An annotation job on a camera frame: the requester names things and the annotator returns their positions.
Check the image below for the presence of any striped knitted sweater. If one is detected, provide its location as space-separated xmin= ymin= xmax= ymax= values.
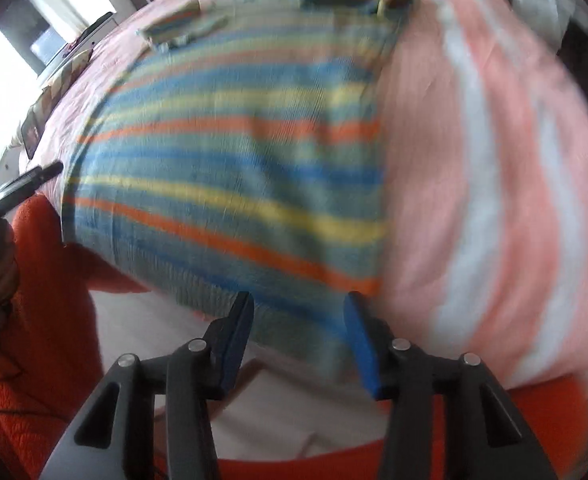
xmin=60 ymin=0 xmax=419 ymax=378

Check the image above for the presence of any striped pillow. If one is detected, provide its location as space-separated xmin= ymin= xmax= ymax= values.
xmin=30 ymin=49 xmax=93 ymax=130

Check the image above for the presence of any black smartphone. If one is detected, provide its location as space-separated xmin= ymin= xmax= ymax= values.
xmin=20 ymin=110 xmax=41 ymax=159

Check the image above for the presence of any pink striped bed sheet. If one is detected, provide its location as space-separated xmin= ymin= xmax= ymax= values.
xmin=18 ymin=0 xmax=588 ymax=461

